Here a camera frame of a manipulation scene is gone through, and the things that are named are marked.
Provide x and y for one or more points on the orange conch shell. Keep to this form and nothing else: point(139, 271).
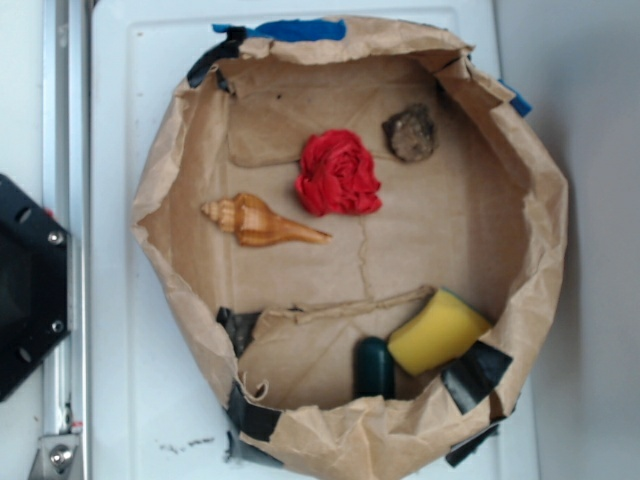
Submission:
point(254, 224)

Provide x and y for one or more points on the brown paper bag tray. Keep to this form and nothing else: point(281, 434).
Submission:
point(238, 124)

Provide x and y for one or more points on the red crumpled paper flower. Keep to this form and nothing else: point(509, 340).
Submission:
point(337, 175)

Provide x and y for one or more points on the brown rock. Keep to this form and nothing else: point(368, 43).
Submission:
point(411, 134)

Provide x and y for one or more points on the dark green oval object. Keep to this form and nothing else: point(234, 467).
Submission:
point(374, 369)

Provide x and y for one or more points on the yellow sponge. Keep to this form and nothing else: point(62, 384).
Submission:
point(442, 331)

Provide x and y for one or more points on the white plastic board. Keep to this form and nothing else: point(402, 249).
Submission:
point(115, 300)

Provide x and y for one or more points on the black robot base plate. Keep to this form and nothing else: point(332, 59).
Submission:
point(34, 285)

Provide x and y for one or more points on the aluminium extrusion rail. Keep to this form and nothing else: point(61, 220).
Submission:
point(65, 188)

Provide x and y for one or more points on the metal corner bracket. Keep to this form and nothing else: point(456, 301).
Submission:
point(58, 457)

